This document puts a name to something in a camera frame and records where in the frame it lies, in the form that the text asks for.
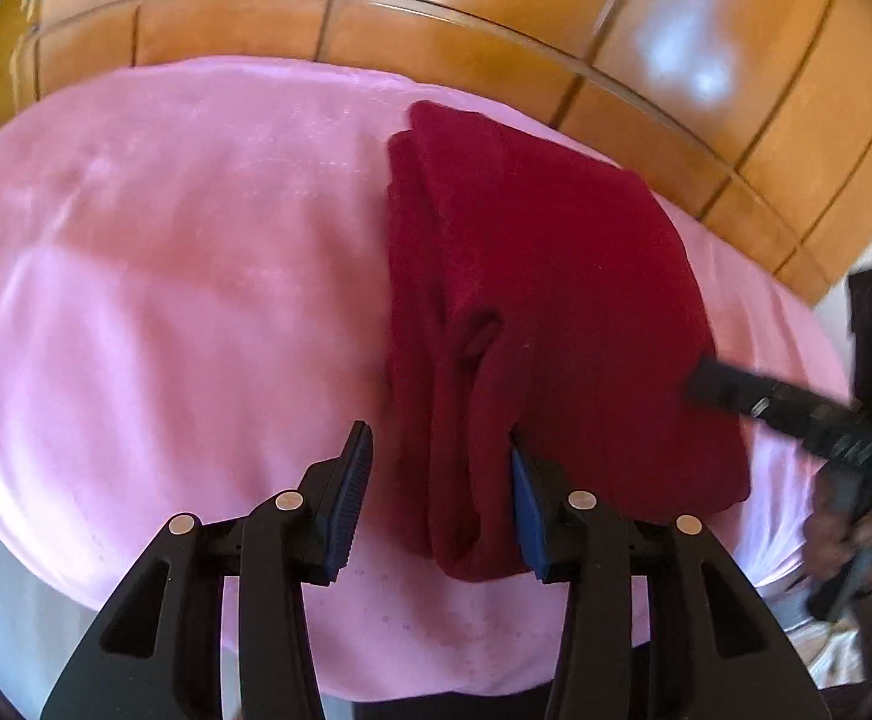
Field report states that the person's right hand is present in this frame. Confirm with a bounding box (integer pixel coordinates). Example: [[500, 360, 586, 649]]
[[805, 491, 872, 578]]

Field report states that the white bed sheet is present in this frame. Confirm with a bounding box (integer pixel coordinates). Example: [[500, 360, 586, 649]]
[[0, 499, 868, 720]]

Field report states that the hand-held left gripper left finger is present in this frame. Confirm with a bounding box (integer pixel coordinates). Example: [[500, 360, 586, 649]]
[[40, 421, 374, 720]]

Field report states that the dark red garment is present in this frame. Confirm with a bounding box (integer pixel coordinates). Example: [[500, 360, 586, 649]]
[[383, 100, 752, 584]]

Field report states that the pink blanket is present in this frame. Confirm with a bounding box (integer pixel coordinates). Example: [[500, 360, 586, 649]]
[[0, 55, 857, 702]]

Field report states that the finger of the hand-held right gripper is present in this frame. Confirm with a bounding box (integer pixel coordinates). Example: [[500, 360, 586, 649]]
[[687, 358, 868, 458]]

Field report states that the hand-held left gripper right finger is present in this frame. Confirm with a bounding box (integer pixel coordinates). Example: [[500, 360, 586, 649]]
[[510, 444, 832, 720]]

